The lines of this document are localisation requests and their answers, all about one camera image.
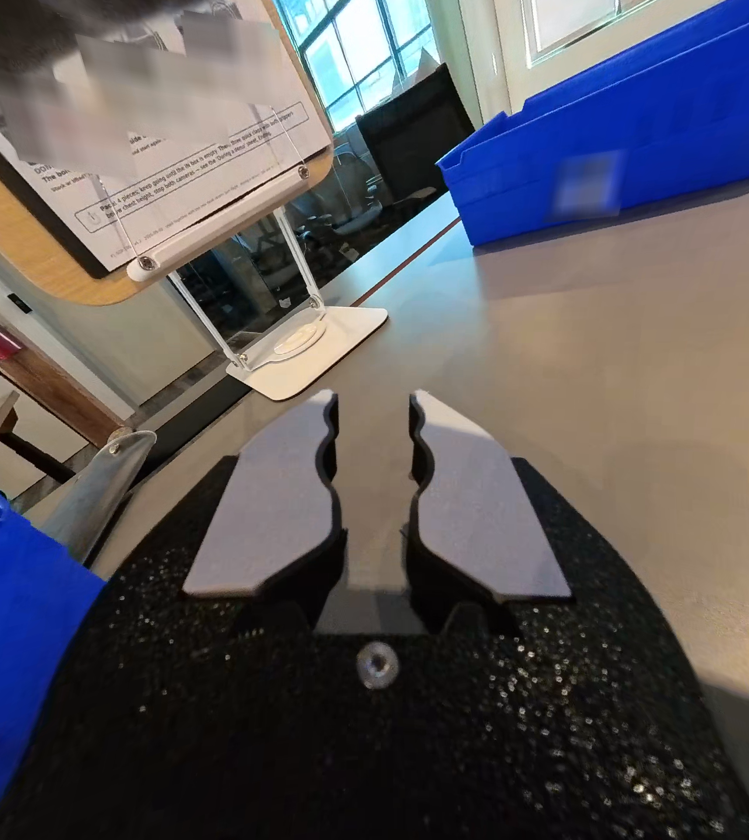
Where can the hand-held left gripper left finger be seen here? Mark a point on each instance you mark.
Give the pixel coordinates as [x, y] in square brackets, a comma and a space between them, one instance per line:
[263, 518]

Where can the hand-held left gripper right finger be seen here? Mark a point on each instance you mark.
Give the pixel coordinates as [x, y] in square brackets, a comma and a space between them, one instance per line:
[486, 525]

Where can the blue plastic bin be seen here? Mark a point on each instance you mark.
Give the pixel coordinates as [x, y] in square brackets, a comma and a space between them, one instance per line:
[676, 98]
[7, 643]

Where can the instruction sheet on wooden stand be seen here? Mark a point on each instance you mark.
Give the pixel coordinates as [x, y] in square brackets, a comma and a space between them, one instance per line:
[322, 348]

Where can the printed instruction sheet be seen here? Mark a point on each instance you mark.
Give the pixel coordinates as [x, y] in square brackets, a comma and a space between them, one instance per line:
[230, 164]

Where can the black office chair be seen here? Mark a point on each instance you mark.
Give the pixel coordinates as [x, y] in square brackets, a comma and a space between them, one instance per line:
[420, 131]

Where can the paned window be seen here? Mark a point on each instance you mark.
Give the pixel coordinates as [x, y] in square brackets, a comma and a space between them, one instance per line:
[361, 46]

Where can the white framed window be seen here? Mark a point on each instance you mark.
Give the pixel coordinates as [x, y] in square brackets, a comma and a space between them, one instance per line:
[577, 26]

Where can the wooden support post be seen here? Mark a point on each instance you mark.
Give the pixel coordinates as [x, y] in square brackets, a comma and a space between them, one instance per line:
[66, 387]

